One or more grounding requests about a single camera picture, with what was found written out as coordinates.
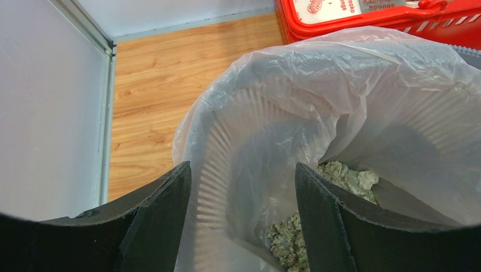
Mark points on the translucent plastic bin liner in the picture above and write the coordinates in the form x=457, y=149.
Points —
x=372, y=134

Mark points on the grey mesh trash bin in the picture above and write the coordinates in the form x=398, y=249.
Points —
x=408, y=111

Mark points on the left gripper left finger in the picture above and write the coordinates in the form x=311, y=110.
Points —
x=140, y=231

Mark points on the grey sponge label box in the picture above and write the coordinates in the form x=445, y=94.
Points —
x=376, y=5

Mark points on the white pink sponge box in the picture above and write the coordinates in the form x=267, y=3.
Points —
x=319, y=11

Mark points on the red shopping basket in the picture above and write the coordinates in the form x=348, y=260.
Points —
x=450, y=22

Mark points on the litter clumps in bin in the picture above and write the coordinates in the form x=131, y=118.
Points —
x=285, y=239

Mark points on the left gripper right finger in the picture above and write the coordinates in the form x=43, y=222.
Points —
x=344, y=232

